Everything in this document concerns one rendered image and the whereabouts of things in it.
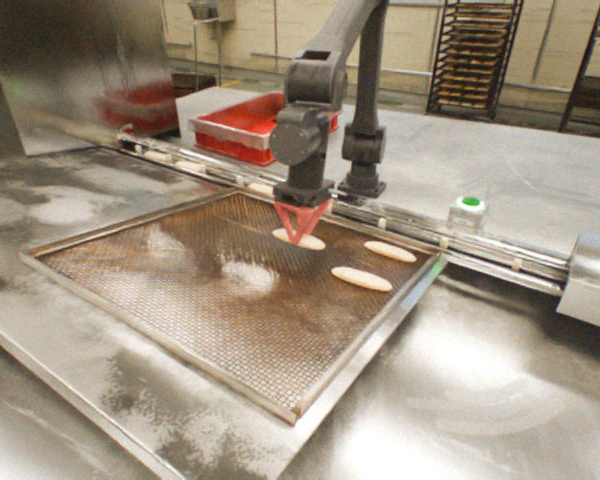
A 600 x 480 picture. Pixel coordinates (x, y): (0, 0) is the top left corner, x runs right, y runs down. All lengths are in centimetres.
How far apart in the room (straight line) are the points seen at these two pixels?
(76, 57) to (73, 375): 102
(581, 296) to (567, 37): 451
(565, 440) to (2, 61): 134
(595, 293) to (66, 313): 78
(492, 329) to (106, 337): 61
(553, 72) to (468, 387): 474
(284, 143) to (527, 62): 480
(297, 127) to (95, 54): 94
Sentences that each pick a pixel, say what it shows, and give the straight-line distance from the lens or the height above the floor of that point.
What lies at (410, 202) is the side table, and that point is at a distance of 117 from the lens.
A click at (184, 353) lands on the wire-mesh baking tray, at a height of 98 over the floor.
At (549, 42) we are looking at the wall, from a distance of 525.
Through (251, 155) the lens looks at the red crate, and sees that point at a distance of 137.
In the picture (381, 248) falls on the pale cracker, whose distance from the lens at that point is 80.
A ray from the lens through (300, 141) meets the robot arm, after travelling 57.
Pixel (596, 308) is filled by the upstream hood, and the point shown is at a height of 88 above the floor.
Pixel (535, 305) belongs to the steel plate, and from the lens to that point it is 91.
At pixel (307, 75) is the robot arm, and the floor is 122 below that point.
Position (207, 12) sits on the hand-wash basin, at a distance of 670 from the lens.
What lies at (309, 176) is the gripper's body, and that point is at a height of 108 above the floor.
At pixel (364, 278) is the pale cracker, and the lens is 68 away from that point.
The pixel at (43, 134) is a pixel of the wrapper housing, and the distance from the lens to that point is 136.
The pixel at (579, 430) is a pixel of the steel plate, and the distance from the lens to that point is 74.
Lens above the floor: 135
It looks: 32 degrees down
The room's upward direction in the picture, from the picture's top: straight up
